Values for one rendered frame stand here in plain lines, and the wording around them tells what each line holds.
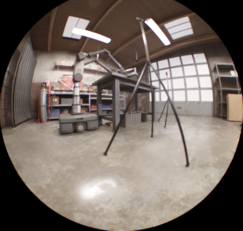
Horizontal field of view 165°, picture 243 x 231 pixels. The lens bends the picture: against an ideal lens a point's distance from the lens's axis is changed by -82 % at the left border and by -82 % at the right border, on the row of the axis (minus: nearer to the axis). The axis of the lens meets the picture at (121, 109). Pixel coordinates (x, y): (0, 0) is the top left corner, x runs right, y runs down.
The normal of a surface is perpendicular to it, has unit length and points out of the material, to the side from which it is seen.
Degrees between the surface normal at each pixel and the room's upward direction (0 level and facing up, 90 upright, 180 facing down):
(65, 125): 90
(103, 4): 174
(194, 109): 90
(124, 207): 0
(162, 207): 0
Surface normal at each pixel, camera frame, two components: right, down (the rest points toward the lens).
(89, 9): 0.07, 1.00
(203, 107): -0.76, 0.04
